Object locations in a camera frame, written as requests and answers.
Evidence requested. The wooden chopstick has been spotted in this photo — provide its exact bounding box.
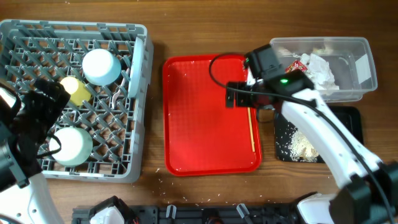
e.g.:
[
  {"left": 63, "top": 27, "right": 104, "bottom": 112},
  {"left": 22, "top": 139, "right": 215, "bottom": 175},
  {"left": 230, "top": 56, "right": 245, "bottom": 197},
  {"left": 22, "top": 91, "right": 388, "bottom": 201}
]
[{"left": 247, "top": 107, "right": 256, "bottom": 152}]

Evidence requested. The yellow plastic cup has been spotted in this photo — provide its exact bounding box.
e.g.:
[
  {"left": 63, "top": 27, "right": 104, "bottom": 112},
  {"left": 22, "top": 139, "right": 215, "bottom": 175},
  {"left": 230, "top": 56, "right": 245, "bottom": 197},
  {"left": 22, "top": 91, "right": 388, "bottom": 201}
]
[{"left": 60, "top": 76, "right": 91, "bottom": 106}]

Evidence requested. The green bowl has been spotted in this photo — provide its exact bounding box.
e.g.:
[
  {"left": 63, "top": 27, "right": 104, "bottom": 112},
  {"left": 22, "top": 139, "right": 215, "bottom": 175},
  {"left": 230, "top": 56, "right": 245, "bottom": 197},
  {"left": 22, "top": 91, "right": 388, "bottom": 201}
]
[{"left": 52, "top": 127, "right": 93, "bottom": 167}]

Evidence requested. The red snack wrapper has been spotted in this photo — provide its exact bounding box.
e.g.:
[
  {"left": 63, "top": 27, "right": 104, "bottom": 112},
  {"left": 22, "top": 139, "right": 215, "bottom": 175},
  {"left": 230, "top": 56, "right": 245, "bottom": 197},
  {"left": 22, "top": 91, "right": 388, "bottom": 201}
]
[{"left": 285, "top": 60, "right": 308, "bottom": 73}]

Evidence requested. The light blue bowl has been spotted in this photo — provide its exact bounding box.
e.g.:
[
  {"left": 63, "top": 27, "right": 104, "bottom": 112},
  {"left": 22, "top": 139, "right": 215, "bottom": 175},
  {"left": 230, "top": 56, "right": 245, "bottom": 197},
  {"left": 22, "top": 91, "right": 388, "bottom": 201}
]
[{"left": 82, "top": 49, "right": 121, "bottom": 86}]

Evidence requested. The grey plastic dishwasher rack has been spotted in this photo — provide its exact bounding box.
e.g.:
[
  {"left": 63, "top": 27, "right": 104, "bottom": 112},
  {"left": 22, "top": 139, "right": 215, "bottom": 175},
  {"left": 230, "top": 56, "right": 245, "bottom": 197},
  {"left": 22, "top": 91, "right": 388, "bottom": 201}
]
[{"left": 1, "top": 19, "right": 154, "bottom": 183}]

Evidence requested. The white napkin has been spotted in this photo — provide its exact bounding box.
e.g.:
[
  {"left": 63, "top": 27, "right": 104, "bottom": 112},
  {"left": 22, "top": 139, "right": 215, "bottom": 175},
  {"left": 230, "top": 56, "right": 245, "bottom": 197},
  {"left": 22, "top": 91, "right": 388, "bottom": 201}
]
[{"left": 300, "top": 54, "right": 340, "bottom": 90}]

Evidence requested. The leftover rice food waste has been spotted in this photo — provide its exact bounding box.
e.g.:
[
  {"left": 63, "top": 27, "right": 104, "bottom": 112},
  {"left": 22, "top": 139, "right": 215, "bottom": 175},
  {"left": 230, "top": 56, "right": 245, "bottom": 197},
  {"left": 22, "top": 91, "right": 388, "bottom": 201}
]
[{"left": 289, "top": 130, "right": 319, "bottom": 162}]

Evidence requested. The light blue round plate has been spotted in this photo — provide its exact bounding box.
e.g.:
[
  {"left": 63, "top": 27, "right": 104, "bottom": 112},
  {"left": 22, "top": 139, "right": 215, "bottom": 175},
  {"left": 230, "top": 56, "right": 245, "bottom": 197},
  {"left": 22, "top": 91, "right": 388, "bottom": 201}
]
[{"left": 127, "top": 37, "right": 144, "bottom": 98}]

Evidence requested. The white plastic fork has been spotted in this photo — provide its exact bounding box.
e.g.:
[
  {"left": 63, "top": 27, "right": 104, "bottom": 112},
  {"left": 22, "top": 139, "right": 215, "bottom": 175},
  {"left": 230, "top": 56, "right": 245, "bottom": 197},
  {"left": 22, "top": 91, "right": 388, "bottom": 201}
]
[{"left": 111, "top": 78, "right": 126, "bottom": 109}]

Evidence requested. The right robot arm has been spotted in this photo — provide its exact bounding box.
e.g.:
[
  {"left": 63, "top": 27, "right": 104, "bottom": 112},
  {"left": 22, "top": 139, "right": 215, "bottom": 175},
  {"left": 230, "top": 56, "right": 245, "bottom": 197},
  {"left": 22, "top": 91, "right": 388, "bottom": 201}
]
[{"left": 226, "top": 45, "right": 397, "bottom": 223}]

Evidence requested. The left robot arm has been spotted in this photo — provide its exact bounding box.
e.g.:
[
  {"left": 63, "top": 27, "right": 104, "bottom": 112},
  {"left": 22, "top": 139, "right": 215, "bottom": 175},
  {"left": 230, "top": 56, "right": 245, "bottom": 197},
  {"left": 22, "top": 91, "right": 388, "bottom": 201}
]
[{"left": 1, "top": 79, "right": 70, "bottom": 223}]

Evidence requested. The clear plastic waste bin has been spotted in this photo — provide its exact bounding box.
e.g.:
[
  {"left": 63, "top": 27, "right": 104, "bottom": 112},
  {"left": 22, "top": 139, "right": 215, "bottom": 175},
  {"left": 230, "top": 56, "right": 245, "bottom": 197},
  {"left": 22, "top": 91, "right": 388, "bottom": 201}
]
[{"left": 270, "top": 37, "right": 377, "bottom": 102}]

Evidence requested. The red plastic serving tray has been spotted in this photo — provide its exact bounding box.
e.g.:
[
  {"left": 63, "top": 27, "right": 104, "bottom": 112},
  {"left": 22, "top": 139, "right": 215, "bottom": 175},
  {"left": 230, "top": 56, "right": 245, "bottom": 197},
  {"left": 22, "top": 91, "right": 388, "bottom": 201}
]
[{"left": 162, "top": 54, "right": 262, "bottom": 177}]

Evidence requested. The black rectangular tray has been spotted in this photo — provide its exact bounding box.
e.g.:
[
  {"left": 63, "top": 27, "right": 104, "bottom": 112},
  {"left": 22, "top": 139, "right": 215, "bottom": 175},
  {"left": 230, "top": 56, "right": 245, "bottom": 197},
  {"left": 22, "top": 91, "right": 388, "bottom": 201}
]
[{"left": 274, "top": 106, "right": 364, "bottom": 164}]

